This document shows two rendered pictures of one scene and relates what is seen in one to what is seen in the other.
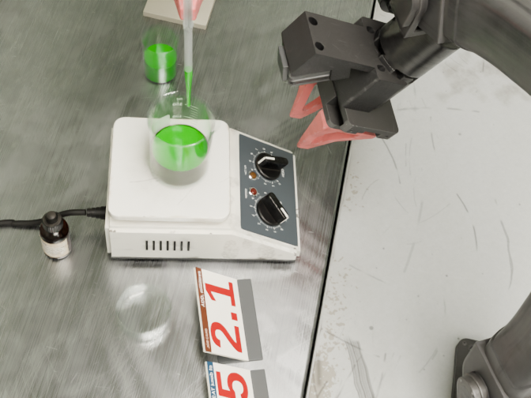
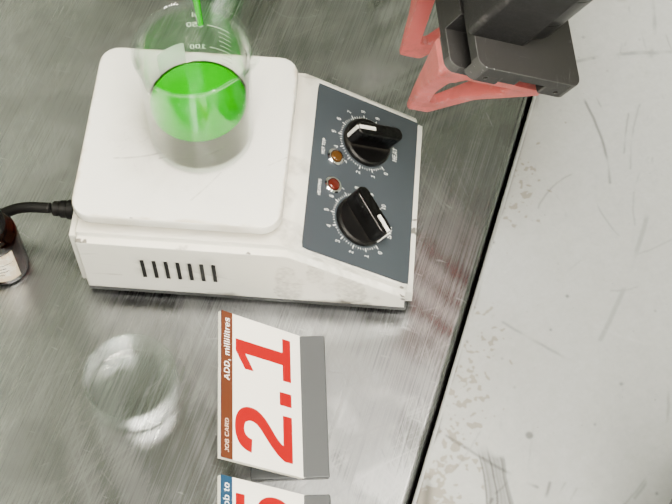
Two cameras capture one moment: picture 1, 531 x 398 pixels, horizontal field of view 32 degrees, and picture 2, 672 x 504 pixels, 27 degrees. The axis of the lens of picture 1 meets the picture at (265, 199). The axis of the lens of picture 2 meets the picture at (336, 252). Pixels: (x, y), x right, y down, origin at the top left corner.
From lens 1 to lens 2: 0.16 m
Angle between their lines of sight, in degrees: 8
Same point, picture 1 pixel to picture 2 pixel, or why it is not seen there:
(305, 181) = (440, 172)
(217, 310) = (254, 388)
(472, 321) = not seen: outside the picture
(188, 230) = (210, 247)
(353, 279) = (506, 348)
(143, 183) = (137, 161)
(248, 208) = (320, 212)
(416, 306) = (615, 401)
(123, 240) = (102, 258)
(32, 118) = not seen: outside the picture
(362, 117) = (507, 53)
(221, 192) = (270, 182)
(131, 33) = not seen: outside the picture
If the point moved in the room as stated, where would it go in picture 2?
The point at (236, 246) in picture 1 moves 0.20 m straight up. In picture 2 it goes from (297, 278) to (287, 72)
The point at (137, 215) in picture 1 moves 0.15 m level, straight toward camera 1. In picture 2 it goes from (119, 215) to (97, 468)
